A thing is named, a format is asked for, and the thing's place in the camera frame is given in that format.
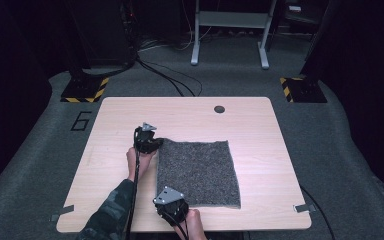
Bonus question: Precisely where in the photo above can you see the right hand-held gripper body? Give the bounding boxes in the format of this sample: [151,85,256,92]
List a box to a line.
[152,186,191,224]

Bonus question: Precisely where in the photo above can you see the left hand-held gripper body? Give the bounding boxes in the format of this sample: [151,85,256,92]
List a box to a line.
[133,121,159,155]

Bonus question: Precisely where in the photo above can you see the grey cloth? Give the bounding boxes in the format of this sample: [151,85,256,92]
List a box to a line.
[155,137,242,210]

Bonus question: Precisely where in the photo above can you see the person's left hand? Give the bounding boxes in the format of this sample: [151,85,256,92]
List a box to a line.
[125,146,158,183]

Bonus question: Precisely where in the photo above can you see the person's right hand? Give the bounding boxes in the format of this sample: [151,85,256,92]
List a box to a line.
[174,208,209,240]

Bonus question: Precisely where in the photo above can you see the grey tape strip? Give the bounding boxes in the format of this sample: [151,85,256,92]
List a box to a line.
[49,204,76,223]
[293,203,317,214]

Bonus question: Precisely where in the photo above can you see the dark cabinet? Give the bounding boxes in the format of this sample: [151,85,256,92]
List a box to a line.
[64,0,137,70]

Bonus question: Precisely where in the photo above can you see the white metal stand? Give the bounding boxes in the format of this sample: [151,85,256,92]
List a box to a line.
[190,0,278,70]

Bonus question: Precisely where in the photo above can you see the right hand-held gripper cable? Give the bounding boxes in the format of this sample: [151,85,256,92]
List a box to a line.
[161,210,191,240]

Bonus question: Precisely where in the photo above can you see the hand-held gripper cable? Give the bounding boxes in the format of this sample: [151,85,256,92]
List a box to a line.
[161,210,191,240]
[124,126,142,240]

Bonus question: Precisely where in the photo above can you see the left hand-held gripper cable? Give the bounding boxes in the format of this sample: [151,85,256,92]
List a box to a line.
[124,126,142,240]

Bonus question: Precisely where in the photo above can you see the black floor cable bundle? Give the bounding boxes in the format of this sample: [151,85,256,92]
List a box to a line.
[135,53,204,98]

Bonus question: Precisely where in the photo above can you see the black hazard-striped base plate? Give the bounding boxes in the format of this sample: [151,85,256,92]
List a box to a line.
[278,76,329,104]
[60,75,110,104]

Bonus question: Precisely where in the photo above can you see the white floor cables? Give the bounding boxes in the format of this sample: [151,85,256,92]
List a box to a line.
[138,19,216,53]

